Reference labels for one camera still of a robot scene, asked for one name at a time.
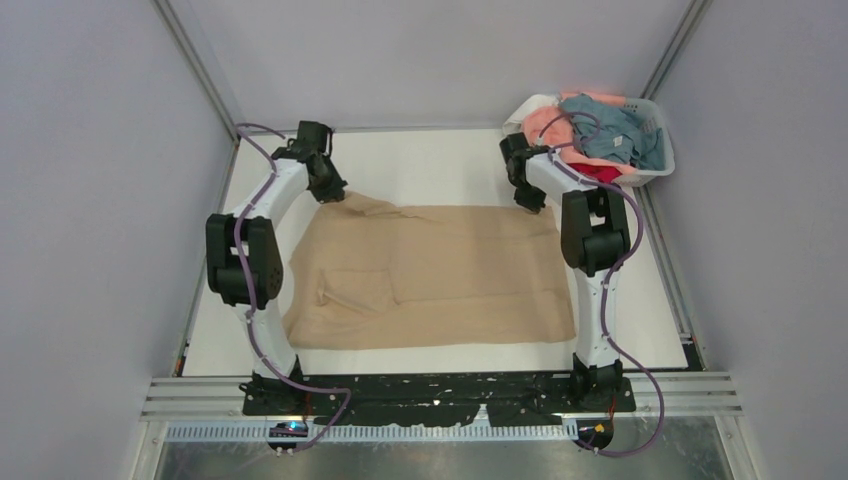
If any white slotted cable duct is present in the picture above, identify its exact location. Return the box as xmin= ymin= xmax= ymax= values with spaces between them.
xmin=165 ymin=419 xmax=578 ymax=444

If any white cloth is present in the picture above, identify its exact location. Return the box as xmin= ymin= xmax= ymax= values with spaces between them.
xmin=501 ymin=94 xmax=561 ymax=135

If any red t shirt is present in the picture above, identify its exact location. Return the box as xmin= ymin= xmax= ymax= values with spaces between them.
xmin=570 ymin=163 xmax=622 ymax=183

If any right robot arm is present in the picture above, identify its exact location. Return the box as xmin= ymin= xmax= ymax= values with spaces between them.
xmin=499 ymin=133 xmax=631 ymax=412

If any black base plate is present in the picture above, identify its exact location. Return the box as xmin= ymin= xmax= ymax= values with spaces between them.
xmin=241 ymin=370 xmax=637 ymax=429

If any white laundry basket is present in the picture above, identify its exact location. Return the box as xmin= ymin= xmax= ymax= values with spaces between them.
xmin=523 ymin=96 xmax=677 ymax=189

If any beige t shirt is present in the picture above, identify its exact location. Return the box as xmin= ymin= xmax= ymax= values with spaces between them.
xmin=282 ymin=193 xmax=577 ymax=350

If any blue grey t shirt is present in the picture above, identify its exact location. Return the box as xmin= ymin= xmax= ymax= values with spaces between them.
xmin=559 ymin=93 xmax=666 ymax=171

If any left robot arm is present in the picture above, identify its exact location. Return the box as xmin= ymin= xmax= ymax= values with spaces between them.
xmin=205 ymin=120 xmax=351 ymax=414

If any pink t shirt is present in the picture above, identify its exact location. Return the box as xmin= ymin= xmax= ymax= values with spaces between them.
xmin=520 ymin=104 xmax=638 ymax=177

